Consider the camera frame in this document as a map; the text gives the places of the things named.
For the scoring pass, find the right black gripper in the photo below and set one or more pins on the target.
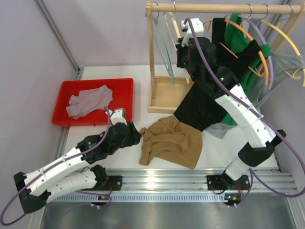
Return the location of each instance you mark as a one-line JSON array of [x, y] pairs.
[[180, 49]]

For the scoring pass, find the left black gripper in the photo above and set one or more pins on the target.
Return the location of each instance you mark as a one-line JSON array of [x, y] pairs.
[[133, 134]]

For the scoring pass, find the tan tank top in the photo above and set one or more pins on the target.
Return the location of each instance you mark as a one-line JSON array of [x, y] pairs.
[[173, 141]]

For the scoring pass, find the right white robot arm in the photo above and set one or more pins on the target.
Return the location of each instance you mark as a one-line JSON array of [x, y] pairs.
[[261, 139]]

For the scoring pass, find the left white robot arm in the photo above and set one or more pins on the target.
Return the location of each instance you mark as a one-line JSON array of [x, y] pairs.
[[76, 170]]

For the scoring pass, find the mint green hanger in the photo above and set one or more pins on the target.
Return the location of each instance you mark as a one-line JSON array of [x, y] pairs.
[[166, 60]]

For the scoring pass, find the green tank top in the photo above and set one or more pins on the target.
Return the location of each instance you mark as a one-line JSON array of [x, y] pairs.
[[236, 41]]

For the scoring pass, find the black tank top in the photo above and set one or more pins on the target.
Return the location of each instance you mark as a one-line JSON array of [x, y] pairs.
[[199, 108]]

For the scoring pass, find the orange hanger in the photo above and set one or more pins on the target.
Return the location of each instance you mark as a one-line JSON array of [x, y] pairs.
[[253, 41]]

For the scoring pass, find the grey tank top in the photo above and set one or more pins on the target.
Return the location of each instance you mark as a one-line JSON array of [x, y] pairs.
[[282, 66]]

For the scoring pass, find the yellow hanger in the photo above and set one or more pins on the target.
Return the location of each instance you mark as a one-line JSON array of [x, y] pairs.
[[290, 45]]

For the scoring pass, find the red plastic bin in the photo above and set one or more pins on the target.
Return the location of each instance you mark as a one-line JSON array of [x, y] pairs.
[[122, 97]]

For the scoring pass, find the wooden clothes rack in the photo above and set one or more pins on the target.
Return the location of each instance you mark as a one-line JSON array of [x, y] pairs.
[[164, 97]]

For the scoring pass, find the pale pink garment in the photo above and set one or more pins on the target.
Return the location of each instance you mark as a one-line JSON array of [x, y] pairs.
[[88, 101]]

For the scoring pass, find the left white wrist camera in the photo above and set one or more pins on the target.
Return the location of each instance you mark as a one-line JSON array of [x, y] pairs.
[[118, 116]]

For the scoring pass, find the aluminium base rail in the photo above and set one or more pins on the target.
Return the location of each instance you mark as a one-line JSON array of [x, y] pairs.
[[155, 185]]

